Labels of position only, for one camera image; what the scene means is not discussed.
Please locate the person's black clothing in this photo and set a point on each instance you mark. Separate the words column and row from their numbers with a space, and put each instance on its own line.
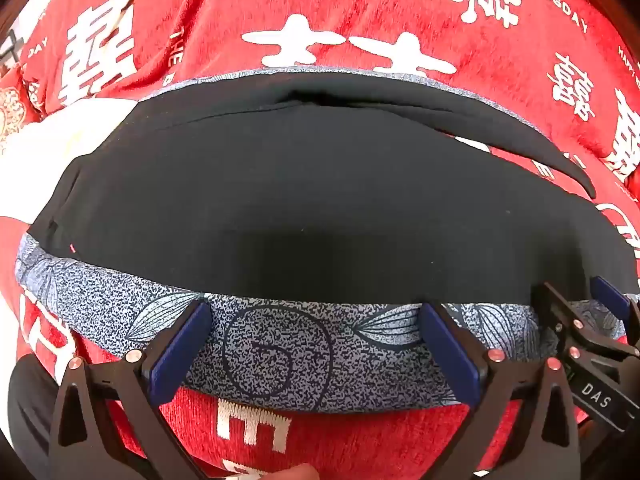
column 30, row 420

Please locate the black pants with patterned waistband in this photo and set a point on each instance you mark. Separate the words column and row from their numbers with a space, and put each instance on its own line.
column 300, row 185

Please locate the cream towel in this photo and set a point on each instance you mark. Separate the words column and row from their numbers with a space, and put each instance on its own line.
column 60, row 130

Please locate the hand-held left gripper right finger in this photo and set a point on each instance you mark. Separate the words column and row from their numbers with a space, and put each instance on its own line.
column 445, row 350

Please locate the red embroidered pillow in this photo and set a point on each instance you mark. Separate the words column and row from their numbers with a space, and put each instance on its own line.
column 12, row 105

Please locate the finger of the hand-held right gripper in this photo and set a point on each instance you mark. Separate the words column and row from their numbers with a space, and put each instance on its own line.
column 555, row 307
column 610, row 297

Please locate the person's left hand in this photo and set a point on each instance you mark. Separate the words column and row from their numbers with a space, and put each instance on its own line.
column 295, row 472

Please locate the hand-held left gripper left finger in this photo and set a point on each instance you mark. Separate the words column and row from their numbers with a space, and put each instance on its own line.
column 187, row 340

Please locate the red printed blanket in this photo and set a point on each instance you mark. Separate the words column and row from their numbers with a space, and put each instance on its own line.
column 350, row 10

